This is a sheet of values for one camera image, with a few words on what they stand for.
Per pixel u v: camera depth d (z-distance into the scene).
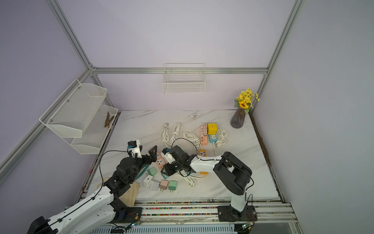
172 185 0.82
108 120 0.98
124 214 0.68
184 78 0.96
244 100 0.91
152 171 0.87
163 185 0.82
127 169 0.58
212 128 1.01
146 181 0.79
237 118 1.07
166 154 0.80
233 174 0.48
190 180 0.82
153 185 0.78
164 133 1.01
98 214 0.57
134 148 0.66
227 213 0.73
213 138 1.01
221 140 0.99
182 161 0.70
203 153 0.93
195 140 1.01
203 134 1.02
